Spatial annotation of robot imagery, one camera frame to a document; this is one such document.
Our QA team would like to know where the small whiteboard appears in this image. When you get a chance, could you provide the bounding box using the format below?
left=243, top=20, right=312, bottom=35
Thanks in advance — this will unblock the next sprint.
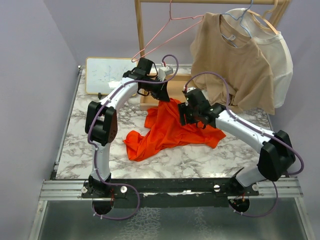
left=85, top=57, right=137, bottom=95

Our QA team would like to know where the beige t-shirt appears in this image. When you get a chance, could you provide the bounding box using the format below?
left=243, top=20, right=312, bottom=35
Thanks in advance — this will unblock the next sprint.
left=190, top=12, right=275, bottom=115

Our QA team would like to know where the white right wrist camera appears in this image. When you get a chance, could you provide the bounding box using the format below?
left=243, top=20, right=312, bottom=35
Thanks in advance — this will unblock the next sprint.
left=185, top=87, right=197, bottom=93

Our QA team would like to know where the pink wire hanger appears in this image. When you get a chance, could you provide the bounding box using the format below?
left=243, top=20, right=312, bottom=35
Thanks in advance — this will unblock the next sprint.
left=131, top=0, right=205, bottom=63

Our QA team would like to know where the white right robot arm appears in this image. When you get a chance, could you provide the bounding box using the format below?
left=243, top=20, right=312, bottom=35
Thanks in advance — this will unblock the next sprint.
left=178, top=87, right=296, bottom=196

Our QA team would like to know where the blue wire hanger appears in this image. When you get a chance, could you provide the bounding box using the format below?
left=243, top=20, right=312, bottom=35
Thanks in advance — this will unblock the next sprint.
left=221, top=0, right=254, bottom=48

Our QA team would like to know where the white t-shirt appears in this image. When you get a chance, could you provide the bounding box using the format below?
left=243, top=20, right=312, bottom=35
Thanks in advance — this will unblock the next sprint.
left=224, top=8, right=293, bottom=108

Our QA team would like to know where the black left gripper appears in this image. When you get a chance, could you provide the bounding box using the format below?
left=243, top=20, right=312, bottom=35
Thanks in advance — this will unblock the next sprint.
left=141, top=76, right=170, bottom=102

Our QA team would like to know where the wooden hanger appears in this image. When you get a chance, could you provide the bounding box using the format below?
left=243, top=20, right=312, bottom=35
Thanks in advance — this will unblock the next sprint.
left=247, top=0, right=280, bottom=35

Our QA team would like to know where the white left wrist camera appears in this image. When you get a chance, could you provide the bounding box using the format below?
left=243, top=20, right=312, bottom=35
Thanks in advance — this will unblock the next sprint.
left=157, top=66, right=173, bottom=82

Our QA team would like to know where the black mounting rail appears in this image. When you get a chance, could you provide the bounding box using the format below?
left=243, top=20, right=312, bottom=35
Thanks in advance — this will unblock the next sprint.
left=81, top=178, right=259, bottom=209

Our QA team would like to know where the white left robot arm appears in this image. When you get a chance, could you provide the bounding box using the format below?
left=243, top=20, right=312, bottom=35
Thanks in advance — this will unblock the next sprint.
left=85, top=58, right=174, bottom=198

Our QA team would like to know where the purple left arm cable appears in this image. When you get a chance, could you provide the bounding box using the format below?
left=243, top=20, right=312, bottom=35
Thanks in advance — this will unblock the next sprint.
left=86, top=54, right=180, bottom=222

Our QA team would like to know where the aluminium table frame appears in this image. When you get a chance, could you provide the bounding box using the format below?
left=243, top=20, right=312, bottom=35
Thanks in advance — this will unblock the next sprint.
left=29, top=71, right=316, bottom=240

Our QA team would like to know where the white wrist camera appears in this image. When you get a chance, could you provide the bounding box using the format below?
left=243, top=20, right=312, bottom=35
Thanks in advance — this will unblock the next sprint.
left=157, top=66, right=173, bottom=82
left=185, top=87, right=197, bottom=93

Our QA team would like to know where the wooden clothes rack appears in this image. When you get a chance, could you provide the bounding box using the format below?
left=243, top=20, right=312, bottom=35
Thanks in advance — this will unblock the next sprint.
left=133, top=0, right=291, bottom=111

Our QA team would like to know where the orange t-shirt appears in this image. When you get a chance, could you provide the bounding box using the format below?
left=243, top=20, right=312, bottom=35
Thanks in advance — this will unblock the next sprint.
left=123, top=98, right=226, bottom=162

